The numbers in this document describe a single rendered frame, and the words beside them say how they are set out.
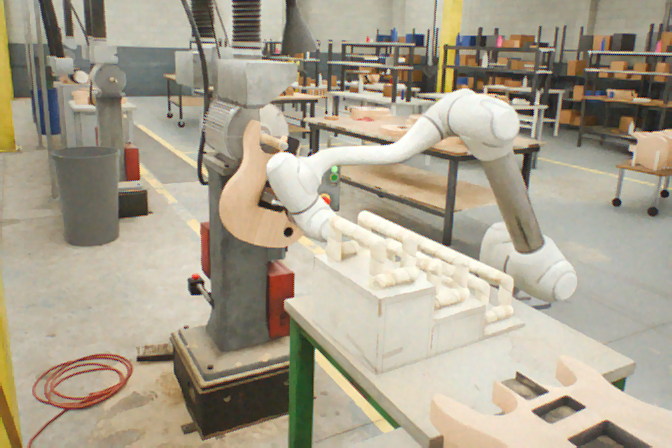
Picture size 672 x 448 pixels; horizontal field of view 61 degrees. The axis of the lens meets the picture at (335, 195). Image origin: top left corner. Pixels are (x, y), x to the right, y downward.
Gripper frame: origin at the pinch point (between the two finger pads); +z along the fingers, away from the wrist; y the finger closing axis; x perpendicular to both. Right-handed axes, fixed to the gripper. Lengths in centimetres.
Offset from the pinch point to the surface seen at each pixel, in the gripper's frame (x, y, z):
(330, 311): -14, -14, -74
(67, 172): -57, -31, 283
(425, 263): 4, -1, -85
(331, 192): 5.8, 32.5, 17.8
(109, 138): -31, 3, 362
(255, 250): -28.4, 16.8, 35.2
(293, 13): 61, -14, 1
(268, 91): 32.9, -18.6, -9.7
